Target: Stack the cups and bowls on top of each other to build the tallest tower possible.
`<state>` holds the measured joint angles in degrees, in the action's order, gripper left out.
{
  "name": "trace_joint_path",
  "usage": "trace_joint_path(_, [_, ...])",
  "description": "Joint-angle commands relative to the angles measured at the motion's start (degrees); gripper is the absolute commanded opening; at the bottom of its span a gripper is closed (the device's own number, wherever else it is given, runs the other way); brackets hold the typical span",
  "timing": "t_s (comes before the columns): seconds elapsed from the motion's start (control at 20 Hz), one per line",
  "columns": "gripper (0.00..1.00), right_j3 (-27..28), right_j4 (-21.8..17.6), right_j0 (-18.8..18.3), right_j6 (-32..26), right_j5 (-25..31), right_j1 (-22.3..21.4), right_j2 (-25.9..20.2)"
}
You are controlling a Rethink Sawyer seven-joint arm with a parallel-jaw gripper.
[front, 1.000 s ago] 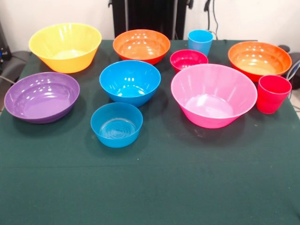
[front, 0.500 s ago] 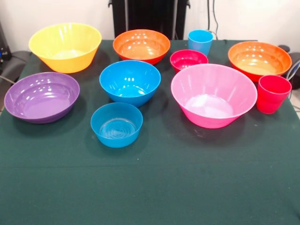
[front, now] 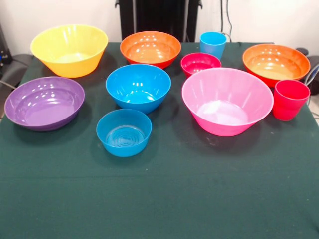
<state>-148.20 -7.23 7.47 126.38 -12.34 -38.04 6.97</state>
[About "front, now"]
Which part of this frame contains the small flat-bottomed blue bowl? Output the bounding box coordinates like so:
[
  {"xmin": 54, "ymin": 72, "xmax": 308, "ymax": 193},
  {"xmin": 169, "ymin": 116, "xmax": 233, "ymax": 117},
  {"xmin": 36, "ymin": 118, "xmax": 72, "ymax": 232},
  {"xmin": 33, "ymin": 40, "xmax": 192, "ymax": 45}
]
[{"xmin": 96, "ymin": 108, "xmax": 153, "ymax": 157}]

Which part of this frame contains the small red bowl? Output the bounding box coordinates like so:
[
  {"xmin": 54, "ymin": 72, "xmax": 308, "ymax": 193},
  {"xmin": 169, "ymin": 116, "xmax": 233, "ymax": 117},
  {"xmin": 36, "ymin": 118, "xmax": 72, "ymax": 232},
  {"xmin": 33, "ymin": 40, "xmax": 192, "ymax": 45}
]
[{"xmin": 180, "ymin": 52, "xmax": 222, "ymax": 78}]

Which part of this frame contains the deep blue bowl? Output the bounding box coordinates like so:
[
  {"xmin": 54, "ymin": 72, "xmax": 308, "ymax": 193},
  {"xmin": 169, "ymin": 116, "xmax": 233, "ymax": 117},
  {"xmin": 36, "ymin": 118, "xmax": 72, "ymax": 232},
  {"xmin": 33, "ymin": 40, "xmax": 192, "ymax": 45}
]
[{"xmin": 105, "ymin": 63, "xmax": 172, "ymax": 115}]

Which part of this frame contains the large pink bowl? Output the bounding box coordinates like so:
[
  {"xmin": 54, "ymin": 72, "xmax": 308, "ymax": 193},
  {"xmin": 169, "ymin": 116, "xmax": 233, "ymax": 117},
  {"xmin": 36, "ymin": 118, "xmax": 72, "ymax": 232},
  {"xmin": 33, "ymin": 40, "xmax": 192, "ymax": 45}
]
[{"xmin": 181, "ymin": 67, "xmax": 275, "ymax": 137}]

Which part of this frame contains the orange bowl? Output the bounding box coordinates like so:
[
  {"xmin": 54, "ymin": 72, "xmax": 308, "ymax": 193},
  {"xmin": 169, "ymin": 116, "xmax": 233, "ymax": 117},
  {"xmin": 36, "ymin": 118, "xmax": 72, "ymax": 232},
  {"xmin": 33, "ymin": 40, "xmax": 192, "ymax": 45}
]
[
  {"xmin": 242, "ymin": 43, "xmax": 311, "ymax": 88},
  {"xmin": 120, "ymin": 30, "xmax": 182, "ymax": 69}
]

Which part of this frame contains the dark green table cloth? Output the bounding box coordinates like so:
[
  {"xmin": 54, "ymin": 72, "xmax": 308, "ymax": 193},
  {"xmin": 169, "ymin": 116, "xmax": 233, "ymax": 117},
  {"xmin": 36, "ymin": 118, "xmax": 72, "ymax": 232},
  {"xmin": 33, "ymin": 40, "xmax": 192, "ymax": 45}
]
[{"xmin": 0, "ymin": 41, "xmax": 319, "ymax": 239}]

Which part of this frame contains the blue cup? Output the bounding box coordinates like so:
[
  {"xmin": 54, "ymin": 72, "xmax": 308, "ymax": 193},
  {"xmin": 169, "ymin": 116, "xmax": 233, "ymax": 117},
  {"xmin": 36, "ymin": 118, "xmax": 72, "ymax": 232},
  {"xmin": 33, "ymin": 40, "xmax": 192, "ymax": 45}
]
[{"xmin": 199, "ymin": 31, "xmax": 227, "ymax": 60}]

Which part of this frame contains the large yellow bowl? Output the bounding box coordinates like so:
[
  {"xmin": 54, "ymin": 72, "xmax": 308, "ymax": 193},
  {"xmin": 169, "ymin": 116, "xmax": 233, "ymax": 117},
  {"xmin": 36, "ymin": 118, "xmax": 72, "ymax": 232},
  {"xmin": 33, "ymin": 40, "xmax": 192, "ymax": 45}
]
[{"xmin": 30, "ymin": 24, "xmax": 109, "ymax": 79}]

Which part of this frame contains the purple bowl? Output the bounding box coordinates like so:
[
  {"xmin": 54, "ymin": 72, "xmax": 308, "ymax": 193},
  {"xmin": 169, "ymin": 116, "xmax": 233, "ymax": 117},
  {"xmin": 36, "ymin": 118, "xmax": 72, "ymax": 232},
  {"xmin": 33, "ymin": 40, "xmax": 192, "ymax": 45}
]
[{"xmin": 4, "ymin": 76, "xmax": 86, "ymax": 132}]

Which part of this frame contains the red cup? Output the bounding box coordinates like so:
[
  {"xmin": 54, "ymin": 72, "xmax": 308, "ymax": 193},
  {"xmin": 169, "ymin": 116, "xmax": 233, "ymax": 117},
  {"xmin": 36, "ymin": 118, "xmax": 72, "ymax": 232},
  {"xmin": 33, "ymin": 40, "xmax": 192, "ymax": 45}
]
[{"xmin": 272, "ymin": 79, "xmax": 311, "ymax": 122}]

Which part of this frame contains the grey padded seat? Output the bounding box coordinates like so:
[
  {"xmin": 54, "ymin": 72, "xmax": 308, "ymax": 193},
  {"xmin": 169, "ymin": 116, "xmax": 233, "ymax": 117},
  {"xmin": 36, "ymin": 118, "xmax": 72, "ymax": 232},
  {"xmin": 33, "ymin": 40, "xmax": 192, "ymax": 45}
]
[{"xmin": 0, "ymin": 53, "xmax": 34, "ymax": 87}]

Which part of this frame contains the dark grey object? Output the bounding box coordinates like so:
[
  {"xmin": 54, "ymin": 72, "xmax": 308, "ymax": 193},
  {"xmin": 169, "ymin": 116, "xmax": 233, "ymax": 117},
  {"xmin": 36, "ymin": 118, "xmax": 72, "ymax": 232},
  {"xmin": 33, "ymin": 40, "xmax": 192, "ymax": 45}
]
[{"xmin": 296, "ymin": 47, "xmax": 319, "ymax": 84}]

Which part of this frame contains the black device box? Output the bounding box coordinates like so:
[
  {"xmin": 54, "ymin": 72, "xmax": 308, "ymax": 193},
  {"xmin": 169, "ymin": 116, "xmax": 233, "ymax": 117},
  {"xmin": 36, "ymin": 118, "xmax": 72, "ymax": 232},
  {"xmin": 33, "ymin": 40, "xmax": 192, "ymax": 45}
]
[{"xmin": 0, "ymin": 22, "xmax": 12, "ymax": 75}]

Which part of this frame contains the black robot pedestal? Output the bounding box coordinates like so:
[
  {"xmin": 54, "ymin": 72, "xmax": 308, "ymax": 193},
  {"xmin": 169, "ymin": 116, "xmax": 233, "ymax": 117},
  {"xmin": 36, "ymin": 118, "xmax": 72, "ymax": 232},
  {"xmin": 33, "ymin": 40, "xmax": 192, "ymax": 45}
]
[{"xmin": 115, "ymin": 0, "xmax": 203, "ymax": 43}]

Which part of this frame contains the black wall cable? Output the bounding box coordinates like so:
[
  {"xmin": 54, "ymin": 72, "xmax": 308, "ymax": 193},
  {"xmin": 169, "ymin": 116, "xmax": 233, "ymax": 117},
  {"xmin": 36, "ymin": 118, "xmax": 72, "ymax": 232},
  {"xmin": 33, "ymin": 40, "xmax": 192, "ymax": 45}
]
[{"xmin": 225, "ymin": 0, "xmax": 234, "ymax": 42}]

